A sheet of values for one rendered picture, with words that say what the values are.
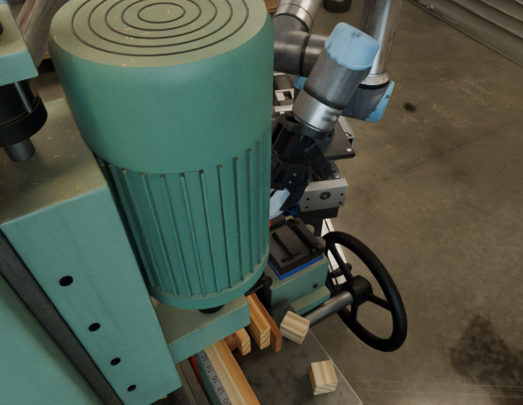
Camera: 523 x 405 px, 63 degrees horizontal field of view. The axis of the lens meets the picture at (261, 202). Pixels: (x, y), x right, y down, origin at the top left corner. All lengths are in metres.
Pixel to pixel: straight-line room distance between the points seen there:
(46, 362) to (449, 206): 2.21
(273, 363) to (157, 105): 0.59
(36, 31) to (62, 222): 0.75
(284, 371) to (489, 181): 2.06
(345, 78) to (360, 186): 1.76
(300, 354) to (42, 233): 0.56
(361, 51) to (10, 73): 0.48
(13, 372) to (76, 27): 0.27
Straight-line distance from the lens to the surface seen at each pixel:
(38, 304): 0.41
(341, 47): 0.66
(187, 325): 0.66
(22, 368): 0.42
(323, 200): 1.28
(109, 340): 0.51
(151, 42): 0.33
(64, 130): 0.41
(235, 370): 0.76
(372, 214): 2.27
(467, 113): 3.15
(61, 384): 0.46
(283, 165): 0.68
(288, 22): 0.81
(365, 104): 1.18
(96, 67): 0.31
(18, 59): 0.32
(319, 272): 0.86
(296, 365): 0.81
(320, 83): 0.67
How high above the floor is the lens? 1.65
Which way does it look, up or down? 47 degrees down
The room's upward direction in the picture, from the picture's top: straight up
